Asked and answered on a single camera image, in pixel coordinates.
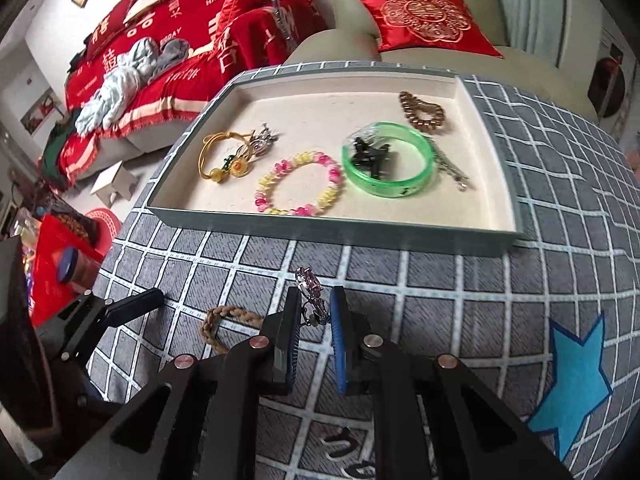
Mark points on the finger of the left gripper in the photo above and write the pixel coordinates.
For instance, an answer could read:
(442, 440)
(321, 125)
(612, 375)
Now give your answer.
(118, 313)

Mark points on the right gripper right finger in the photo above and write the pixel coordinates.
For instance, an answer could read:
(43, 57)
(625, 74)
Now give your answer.
(348, 329)

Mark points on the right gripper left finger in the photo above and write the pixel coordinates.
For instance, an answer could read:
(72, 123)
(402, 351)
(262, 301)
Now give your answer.
(286, 342)

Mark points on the silver pink charm jewelry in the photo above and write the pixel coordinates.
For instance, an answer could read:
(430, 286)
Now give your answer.
(314, 310)

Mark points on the silver star hair clip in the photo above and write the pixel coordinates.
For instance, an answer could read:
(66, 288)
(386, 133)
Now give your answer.
(460, 178)

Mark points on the grey jewelry tray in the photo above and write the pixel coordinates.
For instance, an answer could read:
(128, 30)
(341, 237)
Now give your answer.
(299, 189)

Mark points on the red round rug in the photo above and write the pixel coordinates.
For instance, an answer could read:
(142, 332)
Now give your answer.
(108, 228)

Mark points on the small white stool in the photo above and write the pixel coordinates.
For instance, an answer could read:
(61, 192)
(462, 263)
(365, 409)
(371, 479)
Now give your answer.
(112, 183)

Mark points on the green bangle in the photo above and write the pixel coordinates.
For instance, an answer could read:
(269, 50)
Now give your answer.
(388, 160)

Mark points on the black claw hair clip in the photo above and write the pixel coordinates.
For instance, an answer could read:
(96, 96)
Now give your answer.
(370, 157)

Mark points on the grey checked tablecloth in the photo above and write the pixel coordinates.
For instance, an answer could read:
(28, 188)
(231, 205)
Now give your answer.
(552, 327)

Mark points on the silver hair clip in tray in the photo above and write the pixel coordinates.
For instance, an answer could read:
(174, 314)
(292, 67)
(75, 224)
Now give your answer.
(262, 141)

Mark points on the light blue clothes pile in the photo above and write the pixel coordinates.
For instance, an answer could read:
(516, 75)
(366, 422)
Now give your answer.
(132, 71)

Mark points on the grey garment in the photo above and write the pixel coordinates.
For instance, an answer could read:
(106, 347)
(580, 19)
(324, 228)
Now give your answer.
(174, 52)

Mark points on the green armchair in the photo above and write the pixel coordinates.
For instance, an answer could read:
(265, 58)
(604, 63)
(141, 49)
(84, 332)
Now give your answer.
(355, 38)

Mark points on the red sofa blanket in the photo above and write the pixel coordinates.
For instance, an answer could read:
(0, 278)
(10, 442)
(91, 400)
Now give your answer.
(226, 37)

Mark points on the red embroidered cushion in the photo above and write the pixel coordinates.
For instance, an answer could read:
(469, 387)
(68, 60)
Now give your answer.
(439, 24)

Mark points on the light blue curtain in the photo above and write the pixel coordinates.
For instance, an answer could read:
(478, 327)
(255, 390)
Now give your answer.
(536, 27)

